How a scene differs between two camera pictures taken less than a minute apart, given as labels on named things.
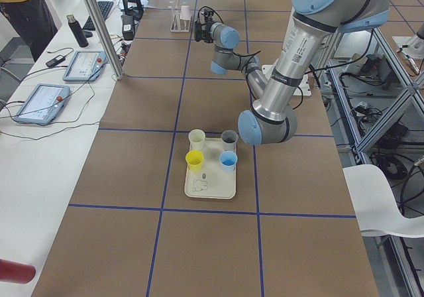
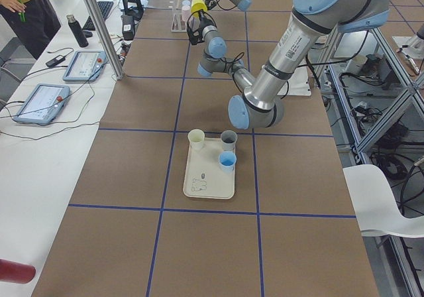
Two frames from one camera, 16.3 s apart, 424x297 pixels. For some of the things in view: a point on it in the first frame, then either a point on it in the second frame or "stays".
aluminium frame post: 101,29 stays
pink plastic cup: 185,12 stays
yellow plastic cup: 194,159 → 197,4
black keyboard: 105,8 stays
